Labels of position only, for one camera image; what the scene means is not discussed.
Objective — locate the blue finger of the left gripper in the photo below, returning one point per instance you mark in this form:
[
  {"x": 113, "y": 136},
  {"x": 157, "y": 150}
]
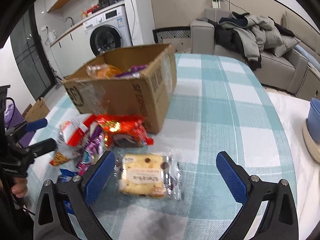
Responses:
[{"x": 32, "y": 126}]

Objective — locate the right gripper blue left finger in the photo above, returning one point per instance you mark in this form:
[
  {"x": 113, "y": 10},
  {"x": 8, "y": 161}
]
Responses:
[{"x": 97, "y": 175}]

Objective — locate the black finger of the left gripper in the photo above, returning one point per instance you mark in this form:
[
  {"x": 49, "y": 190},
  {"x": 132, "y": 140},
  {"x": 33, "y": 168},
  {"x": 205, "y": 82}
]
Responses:
[{"x": 40, "y": 148}]

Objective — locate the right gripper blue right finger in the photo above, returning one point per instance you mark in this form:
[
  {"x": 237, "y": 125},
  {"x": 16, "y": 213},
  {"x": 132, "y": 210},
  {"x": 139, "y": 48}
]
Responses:
[{"x": 235, "y": 177}]

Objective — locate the white chips bag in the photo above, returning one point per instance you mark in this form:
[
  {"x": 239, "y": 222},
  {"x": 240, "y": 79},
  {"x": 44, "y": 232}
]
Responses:
[{"x": 73, "y": 136}]

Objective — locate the blue cookie pack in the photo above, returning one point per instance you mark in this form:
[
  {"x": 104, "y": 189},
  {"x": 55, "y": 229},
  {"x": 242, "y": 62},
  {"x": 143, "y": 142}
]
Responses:
[{"x": 65, "y": 176}]

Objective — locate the purple candy bag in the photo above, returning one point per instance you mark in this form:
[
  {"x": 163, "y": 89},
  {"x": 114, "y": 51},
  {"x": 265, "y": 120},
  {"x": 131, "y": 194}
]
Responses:
[{"x": 134, "y": 71}]

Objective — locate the person's left hand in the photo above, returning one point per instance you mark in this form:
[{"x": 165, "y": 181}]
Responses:
[{"x": 19, "y": 189}]

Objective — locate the small cardboard box on floor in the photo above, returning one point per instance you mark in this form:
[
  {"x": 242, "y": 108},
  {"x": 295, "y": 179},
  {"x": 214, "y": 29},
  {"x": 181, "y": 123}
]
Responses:
[{"x": 36, "y": 111}]

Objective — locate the yellow cake in wrapper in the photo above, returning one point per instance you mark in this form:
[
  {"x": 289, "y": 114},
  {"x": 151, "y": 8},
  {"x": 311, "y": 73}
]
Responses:
[{"x": 148, "y": 175}]

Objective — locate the red gold candy pack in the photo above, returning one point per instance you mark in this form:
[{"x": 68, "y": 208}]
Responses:
[{"x": 126, "y": 131}]

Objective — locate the dark glass door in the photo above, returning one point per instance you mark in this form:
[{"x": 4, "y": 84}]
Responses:
[{"x": 30, "y": 56}]

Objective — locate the bread roll in wrapper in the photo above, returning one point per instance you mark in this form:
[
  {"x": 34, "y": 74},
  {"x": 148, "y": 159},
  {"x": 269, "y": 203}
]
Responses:
[{"x": 102, "y": 71}]

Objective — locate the checked teal tablecloth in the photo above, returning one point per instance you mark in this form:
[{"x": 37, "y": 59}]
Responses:
[{"x": 218, "y": 105}]

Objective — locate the white electric kettle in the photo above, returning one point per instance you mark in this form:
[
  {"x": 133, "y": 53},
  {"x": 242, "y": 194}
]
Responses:
[{"x": 52, "y": 36}]

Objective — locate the blue bowl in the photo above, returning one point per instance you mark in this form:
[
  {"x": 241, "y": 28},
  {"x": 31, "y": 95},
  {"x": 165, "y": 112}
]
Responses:
[{"x": 311, "y": 129}]

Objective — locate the brown cardboard box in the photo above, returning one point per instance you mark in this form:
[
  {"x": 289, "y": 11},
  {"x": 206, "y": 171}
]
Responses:
[{"x": 147, "y": 94}]

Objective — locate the white washing machine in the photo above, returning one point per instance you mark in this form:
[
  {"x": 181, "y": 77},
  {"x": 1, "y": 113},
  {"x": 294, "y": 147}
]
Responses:
[{"x": 108, "y": 30}]

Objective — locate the yellow oil bottle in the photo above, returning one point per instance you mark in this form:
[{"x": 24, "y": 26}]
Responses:
[{"x": 83, "y": 14}]

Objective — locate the grey sofa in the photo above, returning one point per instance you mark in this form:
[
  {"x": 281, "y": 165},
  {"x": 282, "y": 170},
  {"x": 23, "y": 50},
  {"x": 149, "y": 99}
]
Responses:
[{"x": 296, "y": 72}]

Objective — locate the black rice cooker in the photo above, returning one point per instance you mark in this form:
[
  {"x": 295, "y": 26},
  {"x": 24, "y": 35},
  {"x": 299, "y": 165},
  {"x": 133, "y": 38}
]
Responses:
[{"x": 105, "y": 3}]

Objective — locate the pile of jackets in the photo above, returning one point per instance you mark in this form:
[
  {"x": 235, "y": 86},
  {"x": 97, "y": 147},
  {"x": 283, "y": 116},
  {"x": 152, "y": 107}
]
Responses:
[{"x": 249, "y": 35}]

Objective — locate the black patterned chair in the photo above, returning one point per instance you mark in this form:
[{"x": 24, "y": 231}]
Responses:
[{"x": 168, "y": 33}]

